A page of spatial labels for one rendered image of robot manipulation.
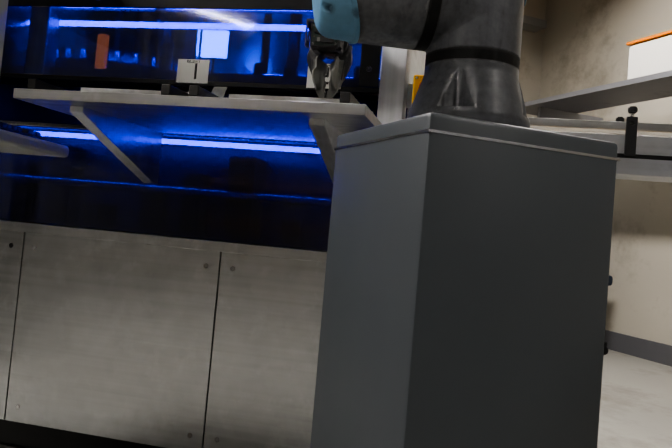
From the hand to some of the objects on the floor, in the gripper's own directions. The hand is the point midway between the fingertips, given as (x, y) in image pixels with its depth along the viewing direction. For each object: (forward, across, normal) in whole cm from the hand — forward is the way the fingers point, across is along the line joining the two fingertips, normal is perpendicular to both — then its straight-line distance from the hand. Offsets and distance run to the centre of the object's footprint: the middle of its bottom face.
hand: (326, 98), depth 130 cm
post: (+92, +10, +27) cm, 96 cm away
